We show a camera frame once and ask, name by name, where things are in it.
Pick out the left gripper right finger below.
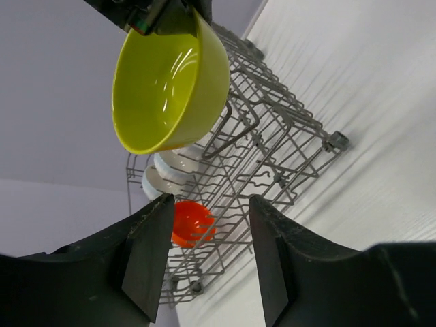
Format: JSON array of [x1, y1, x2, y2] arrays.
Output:
[[249, 195, 435, 326]]

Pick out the grey wire dish rack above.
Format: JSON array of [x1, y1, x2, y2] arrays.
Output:
[[125, 22, 351, 309]]

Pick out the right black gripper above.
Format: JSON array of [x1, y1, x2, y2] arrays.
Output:
[[86, 0, 212, 36]]

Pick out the white round bowl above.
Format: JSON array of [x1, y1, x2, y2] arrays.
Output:
[[153, 150, 199, 183], [141, 166, 182, 201]]

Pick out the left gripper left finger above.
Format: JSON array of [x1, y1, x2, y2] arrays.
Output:
[[1, 193, 174, 326]]

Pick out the lime green bowl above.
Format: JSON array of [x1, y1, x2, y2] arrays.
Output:
[[112, 9, 230, 155]]

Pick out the orange bowl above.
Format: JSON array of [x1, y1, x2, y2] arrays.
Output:
[[172, 200, 216, 248]]

